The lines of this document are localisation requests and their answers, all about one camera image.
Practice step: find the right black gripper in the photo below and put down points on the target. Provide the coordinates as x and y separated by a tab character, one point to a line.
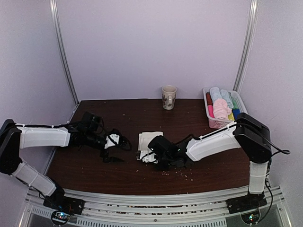
163	169

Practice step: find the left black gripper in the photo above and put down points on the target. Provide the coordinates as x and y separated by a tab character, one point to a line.
109	159

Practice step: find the cream towel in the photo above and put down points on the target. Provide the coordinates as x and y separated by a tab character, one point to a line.
145	138

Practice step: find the pink towel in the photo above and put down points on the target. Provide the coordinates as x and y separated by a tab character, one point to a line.
211	111
221	110

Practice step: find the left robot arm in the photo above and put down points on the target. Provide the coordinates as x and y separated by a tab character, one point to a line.
89	131

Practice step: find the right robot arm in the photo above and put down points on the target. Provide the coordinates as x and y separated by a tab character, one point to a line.
245	133

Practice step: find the floral ceramic mug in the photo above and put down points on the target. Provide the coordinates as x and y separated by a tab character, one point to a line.
168	97

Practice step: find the pink rolled towel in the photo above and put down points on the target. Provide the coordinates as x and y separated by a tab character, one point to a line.
211	111

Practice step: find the dark red rolled towel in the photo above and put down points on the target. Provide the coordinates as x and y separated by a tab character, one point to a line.
209	99

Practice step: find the white plastic basket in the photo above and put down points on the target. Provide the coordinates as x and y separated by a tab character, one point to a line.
217	123

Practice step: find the yellow rolled towel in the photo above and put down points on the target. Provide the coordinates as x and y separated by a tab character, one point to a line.
231	117

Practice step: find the light blue rolled towel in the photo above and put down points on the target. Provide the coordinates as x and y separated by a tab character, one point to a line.
215	93

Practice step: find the pale blue rolled towel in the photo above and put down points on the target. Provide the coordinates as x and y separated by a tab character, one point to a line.
226	96

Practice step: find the green rolled towel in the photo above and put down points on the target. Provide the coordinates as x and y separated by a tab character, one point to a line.
235	105

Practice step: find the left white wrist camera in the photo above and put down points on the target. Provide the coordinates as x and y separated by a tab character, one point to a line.
118	141

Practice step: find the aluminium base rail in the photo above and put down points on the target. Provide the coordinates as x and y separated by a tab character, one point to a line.
207	209

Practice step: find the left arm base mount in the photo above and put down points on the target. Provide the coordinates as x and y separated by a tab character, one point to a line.
62	213

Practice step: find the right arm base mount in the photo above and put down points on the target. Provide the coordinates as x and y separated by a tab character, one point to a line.
248	207

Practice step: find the left aluminium frame post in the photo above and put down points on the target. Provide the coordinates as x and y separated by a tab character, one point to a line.
62	52

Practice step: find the aluminium frame post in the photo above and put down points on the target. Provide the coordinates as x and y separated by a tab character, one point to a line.
62	52
252	18

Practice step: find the right aluminium frame post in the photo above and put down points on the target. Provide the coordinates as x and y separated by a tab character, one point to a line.
252	18

